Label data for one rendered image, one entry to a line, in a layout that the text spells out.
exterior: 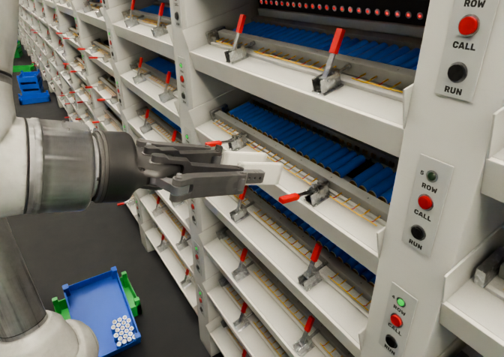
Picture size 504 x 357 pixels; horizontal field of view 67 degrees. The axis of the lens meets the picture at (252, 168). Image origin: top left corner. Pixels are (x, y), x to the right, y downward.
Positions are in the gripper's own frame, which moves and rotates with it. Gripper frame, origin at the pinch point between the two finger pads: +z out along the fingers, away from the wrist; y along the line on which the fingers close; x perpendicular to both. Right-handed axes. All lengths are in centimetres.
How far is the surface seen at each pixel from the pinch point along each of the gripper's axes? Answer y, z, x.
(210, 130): 42.7, 17.2, 7.3
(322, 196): 2.4, 18.0, 6.1
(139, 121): 112, 23, 25
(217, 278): 48, 34, 59
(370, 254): -10.8, 16.2, 8.9
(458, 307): -23.7, 16.6, 8.0
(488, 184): -22.6, 12.3, -7.6
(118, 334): 70, 12, 95
